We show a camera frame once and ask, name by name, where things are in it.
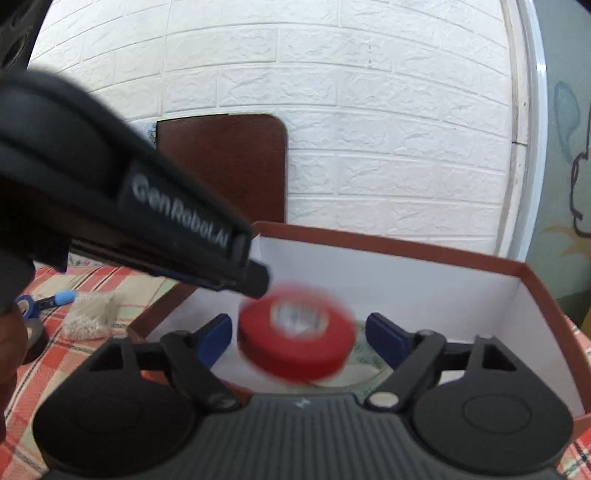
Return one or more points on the cartoon wall panel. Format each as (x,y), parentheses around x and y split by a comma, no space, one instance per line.
(568,207)

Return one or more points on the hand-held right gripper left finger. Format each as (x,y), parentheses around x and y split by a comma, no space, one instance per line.
(217,337)

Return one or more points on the white door frame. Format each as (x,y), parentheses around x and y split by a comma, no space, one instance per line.
(526,138)

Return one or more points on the blue tape roll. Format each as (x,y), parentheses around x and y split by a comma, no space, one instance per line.
(32,311)

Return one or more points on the plaid tablecloth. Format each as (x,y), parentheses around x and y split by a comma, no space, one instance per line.
(46,369)

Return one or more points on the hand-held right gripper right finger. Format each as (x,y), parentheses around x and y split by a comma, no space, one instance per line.
(385,341)

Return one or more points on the bag of white pieces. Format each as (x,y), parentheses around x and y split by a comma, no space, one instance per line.
(90,316)

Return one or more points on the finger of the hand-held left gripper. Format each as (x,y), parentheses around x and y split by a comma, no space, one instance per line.
(256,279)

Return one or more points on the clear tape roll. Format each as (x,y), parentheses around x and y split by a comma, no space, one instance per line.
(369,369)

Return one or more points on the black tape roll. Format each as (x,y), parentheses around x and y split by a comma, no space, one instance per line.
(37,344)

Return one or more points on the brown cardboard box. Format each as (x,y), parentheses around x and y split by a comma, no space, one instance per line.
(415,277)

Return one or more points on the blue marker pen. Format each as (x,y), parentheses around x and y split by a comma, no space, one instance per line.
(64,297)

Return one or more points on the person's left forearm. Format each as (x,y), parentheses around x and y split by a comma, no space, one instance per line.
(9,369)

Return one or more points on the dark brown chair back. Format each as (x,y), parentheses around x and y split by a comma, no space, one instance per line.
(231,161)

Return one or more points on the red tape roll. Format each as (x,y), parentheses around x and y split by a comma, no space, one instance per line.
(295,355)

